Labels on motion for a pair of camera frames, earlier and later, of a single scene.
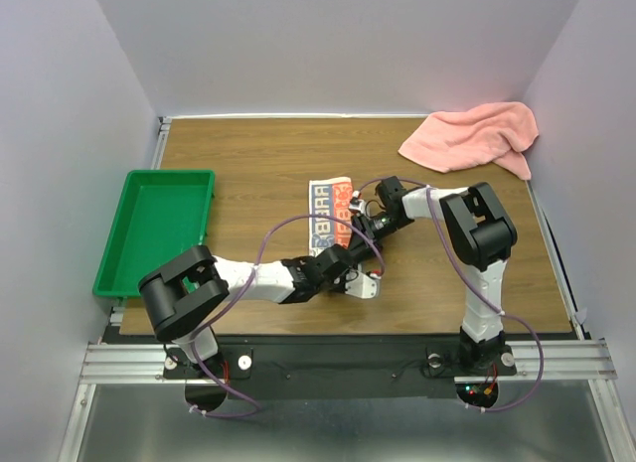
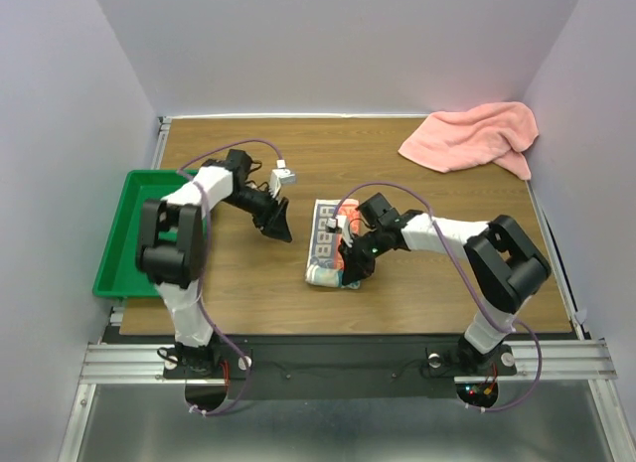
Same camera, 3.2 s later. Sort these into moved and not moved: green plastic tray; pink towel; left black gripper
Moved: left black gripper
Not moved: green plastic tray; pink towel
